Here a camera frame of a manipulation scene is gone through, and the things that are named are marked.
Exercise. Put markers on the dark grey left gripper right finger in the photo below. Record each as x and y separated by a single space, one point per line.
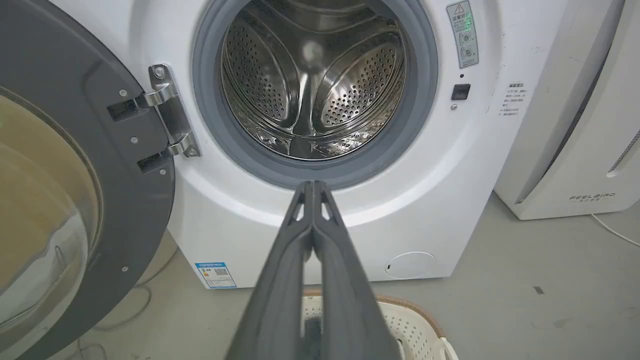
350 310

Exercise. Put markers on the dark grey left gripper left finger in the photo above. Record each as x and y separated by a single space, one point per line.
280 300

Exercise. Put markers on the grey washing machine door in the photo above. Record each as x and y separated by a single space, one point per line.
75 175

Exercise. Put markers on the white perforated laundry basket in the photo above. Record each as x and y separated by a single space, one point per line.
410 327

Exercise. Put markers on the white front-load washing machine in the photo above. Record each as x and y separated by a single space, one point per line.
425 165

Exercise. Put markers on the white air purifier appliance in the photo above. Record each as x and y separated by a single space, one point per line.
575 125

